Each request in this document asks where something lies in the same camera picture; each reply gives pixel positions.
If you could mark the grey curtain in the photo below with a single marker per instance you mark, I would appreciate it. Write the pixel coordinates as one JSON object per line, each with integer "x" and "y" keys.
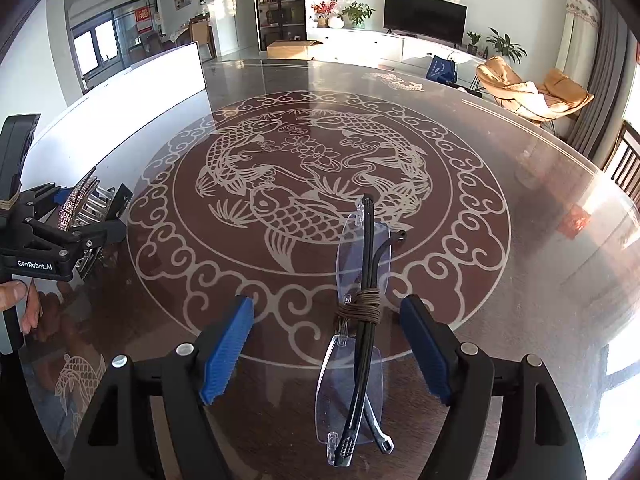
{"x": 607, "y": 85}

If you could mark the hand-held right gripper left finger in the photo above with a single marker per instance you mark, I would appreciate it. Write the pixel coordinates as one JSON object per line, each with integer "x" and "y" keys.
{"x": 227, "y": 345}

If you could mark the rhinestone hair claw clip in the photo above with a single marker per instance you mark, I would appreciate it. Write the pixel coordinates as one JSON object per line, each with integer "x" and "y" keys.
{"x": 75, "y": 200}

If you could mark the small potted plant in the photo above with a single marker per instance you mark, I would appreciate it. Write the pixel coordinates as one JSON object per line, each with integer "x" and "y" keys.
{"x": 473, "y": 40}

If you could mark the person's left hand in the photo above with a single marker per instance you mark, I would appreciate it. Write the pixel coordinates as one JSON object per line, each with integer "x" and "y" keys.
{"x": 12, "y": 292}

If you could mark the large-leaf potted plant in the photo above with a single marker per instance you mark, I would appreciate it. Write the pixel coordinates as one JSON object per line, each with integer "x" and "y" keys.
{"x": 505, "y": 44}

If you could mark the white storage container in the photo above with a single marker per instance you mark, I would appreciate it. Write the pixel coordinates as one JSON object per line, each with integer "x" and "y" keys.
{"x": 125, "y": 90}

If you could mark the orange lounge chair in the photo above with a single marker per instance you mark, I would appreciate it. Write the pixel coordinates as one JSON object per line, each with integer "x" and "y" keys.
{"x": 565, "y": 94}
{"x": 507, "y": 87}

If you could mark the white vase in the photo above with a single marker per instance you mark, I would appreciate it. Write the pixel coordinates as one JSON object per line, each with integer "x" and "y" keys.
{"x": 335, "y": 22}

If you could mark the cardboard box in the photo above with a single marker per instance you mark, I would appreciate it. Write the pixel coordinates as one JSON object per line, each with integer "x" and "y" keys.
{"x": 292, "y": 50}

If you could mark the white television cabinet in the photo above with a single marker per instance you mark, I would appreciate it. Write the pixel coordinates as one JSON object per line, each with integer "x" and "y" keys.
{"x": 370, "y": 45}

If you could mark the wooden dining chair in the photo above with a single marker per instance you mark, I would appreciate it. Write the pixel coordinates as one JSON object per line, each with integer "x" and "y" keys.
{"x": 625, "y": 157}

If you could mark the dark glass display cabinet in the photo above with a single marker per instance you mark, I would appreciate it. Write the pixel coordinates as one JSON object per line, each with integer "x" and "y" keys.
{"x": 279, "y": 5}

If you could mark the blue bag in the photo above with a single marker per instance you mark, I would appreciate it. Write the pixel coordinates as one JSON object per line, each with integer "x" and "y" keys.
{"x": 441, "y": 69}

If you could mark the red door poster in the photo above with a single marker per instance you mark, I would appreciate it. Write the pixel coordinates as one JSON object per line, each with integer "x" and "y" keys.
{"x": 146, "y": 20}

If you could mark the light wooden chair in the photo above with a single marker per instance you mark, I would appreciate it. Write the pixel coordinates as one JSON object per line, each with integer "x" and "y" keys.
{"x": 201, "y": 35}

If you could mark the black television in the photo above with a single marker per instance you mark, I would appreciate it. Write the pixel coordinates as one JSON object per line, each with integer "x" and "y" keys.
{"x": 425, "y": 17}

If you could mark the rimless eyeglasses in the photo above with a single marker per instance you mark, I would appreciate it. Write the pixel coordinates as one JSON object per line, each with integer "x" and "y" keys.
{"x": 367, "y": 280}

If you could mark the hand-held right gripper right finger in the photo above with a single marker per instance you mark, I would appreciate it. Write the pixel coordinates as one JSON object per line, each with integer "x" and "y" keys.
{"x": 425, "y": 345}

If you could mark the covered floor air conditioner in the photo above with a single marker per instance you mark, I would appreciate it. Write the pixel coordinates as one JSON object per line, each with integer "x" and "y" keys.
{"x": 577, "y": 30}

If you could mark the green leafy potted plant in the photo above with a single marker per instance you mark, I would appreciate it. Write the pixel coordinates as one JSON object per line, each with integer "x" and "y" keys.
{"x": 357, "y": 12}

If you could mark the red flower bouquet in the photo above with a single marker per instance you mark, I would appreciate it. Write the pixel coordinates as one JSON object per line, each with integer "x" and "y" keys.
{"x": 324, "y": 10}

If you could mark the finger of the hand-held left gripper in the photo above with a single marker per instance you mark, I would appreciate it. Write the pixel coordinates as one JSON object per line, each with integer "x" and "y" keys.
{"x": 95, "y": 237}
{"x": 45, "y": 200}

